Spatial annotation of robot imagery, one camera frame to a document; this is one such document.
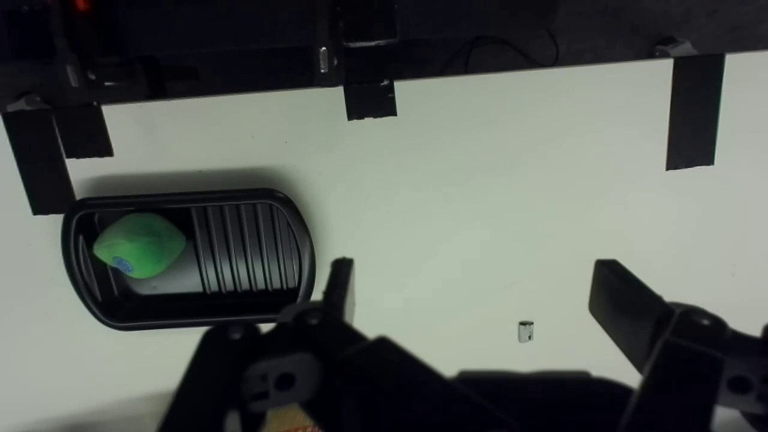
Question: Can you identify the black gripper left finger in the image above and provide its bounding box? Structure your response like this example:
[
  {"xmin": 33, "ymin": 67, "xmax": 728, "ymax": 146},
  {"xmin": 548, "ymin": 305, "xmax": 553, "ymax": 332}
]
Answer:
[{"xmin": 321, "ymin": 258, "xmax": 356, "ymax": 321}]

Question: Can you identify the black table clamp right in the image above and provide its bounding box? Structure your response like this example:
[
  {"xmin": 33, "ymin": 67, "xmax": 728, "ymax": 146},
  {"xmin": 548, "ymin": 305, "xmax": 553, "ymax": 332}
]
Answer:
[{"xmin": 656, "ymin": 38, "xmax": 726, "ymax": 170}]

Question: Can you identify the black table clamp middle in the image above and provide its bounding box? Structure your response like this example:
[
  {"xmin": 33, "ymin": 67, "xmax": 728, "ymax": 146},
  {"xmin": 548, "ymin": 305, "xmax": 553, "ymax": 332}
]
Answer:
[{"xmin": 344, "ymin": 42, "xmax": 396, "ymax": 121}]

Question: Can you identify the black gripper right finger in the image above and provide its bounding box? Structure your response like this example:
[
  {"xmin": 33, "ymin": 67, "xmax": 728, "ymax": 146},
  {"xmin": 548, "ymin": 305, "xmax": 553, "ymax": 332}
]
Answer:
[{"xmin": 588, "ymin": 259, "xmax": 672, "ymax": 372}]

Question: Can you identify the black table clamp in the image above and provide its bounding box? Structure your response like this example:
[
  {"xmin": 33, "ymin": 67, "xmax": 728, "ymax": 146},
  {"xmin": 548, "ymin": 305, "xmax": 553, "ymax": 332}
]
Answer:
[
  {"xmin": 656, "ymin": 38, "xmax": 726, "ymax": 170},
  {"xmin": 3, "ymin": 95, "xmax": 114, "ymax": 216},
  {"xmin": 344, "ymin": 42, "xmax": 396, "ymax": 121}
]

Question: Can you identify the green plush fruit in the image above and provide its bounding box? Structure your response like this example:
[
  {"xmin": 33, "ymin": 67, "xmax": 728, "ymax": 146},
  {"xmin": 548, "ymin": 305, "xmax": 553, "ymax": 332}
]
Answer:
[{"xmin": 93, "ymin": 213, "xmax": 187, "ymax": 279}]

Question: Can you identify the black table clamp left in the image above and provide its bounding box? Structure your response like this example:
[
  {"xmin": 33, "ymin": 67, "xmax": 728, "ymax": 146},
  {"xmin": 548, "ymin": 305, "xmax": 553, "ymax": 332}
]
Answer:
[{"xmin": 3, "ymin": 95, "xmax": 114, "ymax": 216}]

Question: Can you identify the black oval tray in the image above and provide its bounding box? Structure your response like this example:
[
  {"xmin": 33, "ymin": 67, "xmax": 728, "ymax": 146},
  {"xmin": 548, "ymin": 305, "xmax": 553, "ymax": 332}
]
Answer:
[{"xmin": 61, "ymin": 187, "xmax": 314, "ymax": 332}]

